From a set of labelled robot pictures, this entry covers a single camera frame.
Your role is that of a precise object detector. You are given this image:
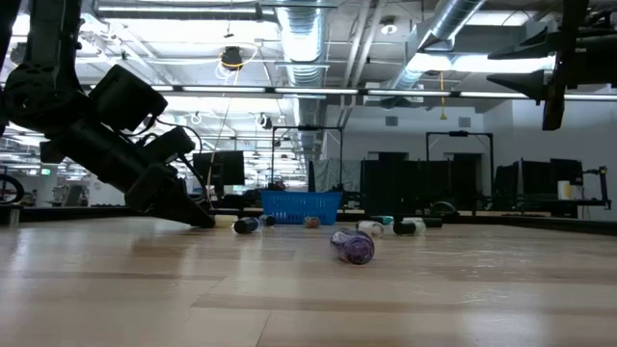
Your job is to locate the blue nail polish bottle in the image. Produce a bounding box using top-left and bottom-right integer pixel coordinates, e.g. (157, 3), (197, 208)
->
(232, 216), (264, 235)

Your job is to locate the black station frame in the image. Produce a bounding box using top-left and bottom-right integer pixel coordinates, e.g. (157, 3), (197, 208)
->
(425, 130), (495, 213)

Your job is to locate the black metal stand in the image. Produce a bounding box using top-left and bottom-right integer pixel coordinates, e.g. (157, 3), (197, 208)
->
(582, 165), (612, 211)

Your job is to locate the black computer monitor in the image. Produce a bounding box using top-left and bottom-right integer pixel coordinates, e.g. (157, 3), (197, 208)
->
(494, 157), (585, 200)
(192, 149), (246, 187)

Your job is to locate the silver ventilation duct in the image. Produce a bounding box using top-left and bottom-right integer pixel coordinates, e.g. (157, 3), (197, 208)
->
(380, 0), (488, 105)
(275, 0), (335, 163)

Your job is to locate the white nail polish bottle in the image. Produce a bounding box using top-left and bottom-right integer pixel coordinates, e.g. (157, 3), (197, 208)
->
(403, 216), (443, 229)

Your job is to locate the blue plastic basket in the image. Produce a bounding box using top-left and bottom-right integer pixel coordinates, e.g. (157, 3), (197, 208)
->
(260, 190), (343, 226)

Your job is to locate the long ceiling light bar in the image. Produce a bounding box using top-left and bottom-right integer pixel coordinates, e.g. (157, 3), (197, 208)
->
(81, 85), (617, 101)

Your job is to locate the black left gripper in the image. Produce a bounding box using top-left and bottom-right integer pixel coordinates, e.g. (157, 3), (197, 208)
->
(124, 163), (217, 229)

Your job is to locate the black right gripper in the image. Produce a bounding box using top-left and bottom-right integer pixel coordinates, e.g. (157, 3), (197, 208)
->
(485, 0), (590, 132)

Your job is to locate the mint green nail polish bottle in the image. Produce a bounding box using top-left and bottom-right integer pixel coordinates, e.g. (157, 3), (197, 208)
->
(392, 220), (428, 237)

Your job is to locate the yellow hanging cord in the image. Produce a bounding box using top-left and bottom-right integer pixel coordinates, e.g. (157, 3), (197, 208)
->
(437, 70), (448, 121)

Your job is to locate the silver nail polish bottle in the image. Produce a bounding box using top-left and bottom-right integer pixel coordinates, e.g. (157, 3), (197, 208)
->
(356, 220), (386, 238)

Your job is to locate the purple glitter nail polish bottle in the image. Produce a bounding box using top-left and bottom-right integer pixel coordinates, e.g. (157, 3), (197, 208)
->
(330, 227), (376, 266)

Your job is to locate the black ceiling camera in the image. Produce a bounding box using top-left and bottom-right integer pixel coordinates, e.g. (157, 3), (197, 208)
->
(219, 45), (261, 73)

